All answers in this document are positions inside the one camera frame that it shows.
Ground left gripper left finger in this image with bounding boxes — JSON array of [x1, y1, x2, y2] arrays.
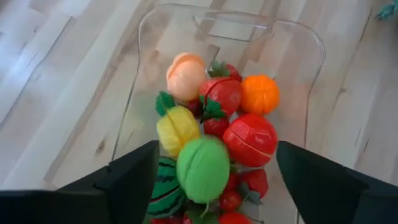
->
[[0, 139, 161, 224]]

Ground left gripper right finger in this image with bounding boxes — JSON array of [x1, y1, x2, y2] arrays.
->
[[275, 140, 398, 224]]

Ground green striped toy watermelon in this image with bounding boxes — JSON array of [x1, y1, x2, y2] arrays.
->
[[145, 156, 188, 219]]

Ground red toy cherry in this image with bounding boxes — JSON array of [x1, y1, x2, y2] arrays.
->
[[224, 172, 241, 191], [218, 189, 244, 213], [185, 97, 205, 118], [150, 215, 185, 224]]

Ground red toy tomato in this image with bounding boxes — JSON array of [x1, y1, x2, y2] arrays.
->
[[217, 211, 253, 224]]

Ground yellow toy fruit green leaves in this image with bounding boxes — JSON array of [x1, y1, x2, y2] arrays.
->
[[155, 90, 202, 159]]

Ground orange toy tangerine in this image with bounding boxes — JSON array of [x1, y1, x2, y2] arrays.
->
[[239, 73, 281, 117]]

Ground green toy melon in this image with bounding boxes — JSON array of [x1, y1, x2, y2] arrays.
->
[[175, 136, 231, 205]]

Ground pale pink toy peach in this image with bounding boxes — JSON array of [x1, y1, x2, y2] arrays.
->
[[165, 52, 207, 103]]

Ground clear plastic tupperware container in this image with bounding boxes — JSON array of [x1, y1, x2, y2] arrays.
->
[[109, 2, 327, 224]]

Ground small green potted plant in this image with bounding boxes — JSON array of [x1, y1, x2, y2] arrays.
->
[[375, 0, 398, 21]]

